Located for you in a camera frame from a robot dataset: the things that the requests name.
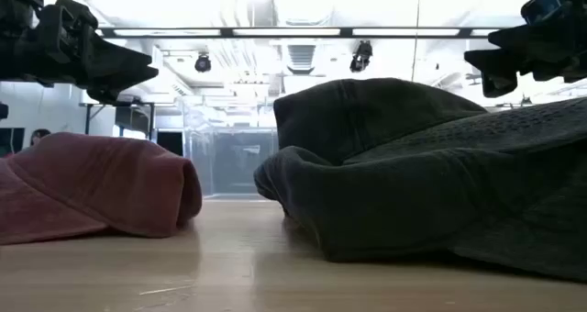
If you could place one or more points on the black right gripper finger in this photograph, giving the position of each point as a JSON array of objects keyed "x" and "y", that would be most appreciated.
[
  {"x": 523, "y": 37},
  {"x": 497, "y": 71}
]

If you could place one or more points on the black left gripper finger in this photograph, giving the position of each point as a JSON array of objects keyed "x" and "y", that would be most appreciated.
[
  {"x": 112, "y": 97},
  {"x": 128, "y": 66}
]

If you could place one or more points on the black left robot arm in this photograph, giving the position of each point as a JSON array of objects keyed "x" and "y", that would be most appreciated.
[{"x": 18, "y": 2}]

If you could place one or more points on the red fabric hat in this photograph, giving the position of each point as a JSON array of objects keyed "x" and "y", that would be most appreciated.
[{"x": 91, "y": 188}]

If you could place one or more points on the dark grey fabric hat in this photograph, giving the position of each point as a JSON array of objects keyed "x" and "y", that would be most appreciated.
[{"x": 413, "y": 188}]

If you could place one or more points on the black round ceiling spotlight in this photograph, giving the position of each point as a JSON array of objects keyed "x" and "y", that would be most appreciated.
[{"x": 202, "y": 63}]

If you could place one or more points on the person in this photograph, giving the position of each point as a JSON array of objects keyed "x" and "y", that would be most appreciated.
[{"x": 39, "y": 136}]

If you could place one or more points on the black angled ceiling spotlight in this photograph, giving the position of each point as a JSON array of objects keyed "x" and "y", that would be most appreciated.
[{"x": 361, "y": 56}]

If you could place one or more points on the translucent plastic partition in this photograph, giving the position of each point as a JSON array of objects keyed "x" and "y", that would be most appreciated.
[{"x": 234, "y": 163}]

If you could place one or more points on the black overhead light bar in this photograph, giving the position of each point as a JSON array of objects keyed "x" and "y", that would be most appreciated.
[{"x": 284, "y": 32}]

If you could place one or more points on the black metal table frame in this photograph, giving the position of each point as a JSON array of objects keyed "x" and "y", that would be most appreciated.
[{"x": 137, "y": 117}]

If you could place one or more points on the black right gripper wrist camera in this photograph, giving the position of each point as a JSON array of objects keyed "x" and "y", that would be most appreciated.
[{"x": 548, "y": 2}]

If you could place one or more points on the dark wall monitor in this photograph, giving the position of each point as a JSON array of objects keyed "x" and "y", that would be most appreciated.
[{"x": 11, "y": 141}]

